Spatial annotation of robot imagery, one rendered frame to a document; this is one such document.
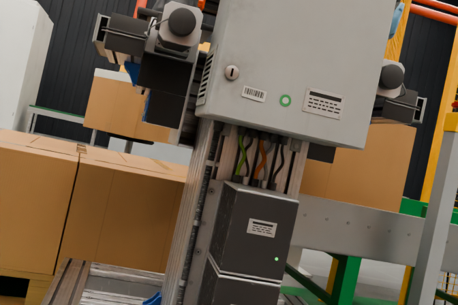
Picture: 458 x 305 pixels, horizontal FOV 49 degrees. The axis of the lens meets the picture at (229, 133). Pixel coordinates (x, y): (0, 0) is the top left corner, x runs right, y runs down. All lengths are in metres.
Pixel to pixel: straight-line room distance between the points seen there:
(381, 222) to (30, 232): 1.26
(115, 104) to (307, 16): 2.46
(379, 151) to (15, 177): 1.38
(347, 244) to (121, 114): 1.89
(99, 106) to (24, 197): 1.70
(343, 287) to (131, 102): 1.91
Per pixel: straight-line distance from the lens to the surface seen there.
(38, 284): 1.90
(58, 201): 1.83
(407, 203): 2.78
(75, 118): 9.37
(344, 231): 1.95
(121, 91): 3.38
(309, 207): 1.86
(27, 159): 1.82
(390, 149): 2.17
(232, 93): 0.99
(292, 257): 3.35
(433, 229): 1.94
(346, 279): 2.00
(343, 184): 2.09
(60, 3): 12.95
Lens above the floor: 0.72
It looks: 1 degrees up
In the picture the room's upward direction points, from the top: 13 degrees clockwise
